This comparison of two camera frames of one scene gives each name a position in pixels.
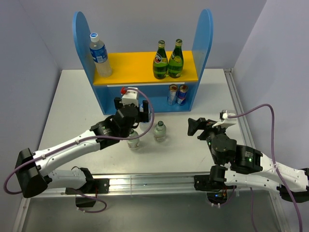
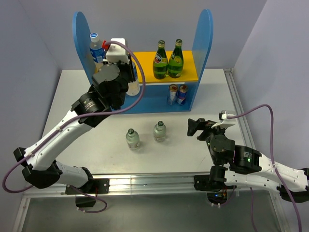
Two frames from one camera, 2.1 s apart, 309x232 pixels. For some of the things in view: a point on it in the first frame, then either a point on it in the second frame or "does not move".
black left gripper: x=142 y=117 -> x=129 y=67
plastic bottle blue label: x=99 y=54 does not move
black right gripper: x=200 y=123 does not move
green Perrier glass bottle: x=175 y=63 does not move
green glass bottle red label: x=160 y=65 does not move
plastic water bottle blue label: x=146 y=126 -> x=133 y=87
